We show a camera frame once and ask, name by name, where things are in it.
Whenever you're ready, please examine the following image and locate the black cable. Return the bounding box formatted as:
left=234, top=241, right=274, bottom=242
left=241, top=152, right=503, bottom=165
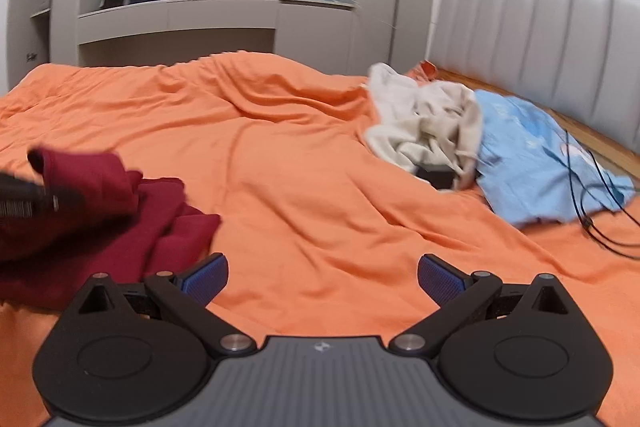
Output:
left=564, top=128, right=640, bottom=263

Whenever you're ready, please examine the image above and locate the grey padded headboard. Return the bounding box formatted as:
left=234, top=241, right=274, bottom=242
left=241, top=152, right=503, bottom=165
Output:
left=428, top=0, right=639, bottom=176

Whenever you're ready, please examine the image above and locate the orange bed duvet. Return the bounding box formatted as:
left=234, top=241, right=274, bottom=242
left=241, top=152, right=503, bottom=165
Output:
left=1, top=52, right=639, bottom=426

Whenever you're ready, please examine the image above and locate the cream crumpled garment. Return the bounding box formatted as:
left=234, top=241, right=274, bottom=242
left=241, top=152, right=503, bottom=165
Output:
left=363, top=63, right=483, bottom=190

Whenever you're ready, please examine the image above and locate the light blue pillow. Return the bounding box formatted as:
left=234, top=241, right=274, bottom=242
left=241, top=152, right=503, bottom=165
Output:
left=475, top=90, right=636, bottom=229

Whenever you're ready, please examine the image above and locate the small black box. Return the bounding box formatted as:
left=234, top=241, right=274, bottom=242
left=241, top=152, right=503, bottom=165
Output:
left=414, top=165, right=457, bottom=191

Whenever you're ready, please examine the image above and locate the grey built-in wardrobe unit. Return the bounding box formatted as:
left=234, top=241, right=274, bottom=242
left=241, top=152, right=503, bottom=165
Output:
left=1, top=0, right=433, bottom=91

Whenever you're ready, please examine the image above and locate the dark red knit sweater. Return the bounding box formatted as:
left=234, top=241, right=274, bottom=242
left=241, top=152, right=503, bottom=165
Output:
left=1, top=146, right=221, bottom=311

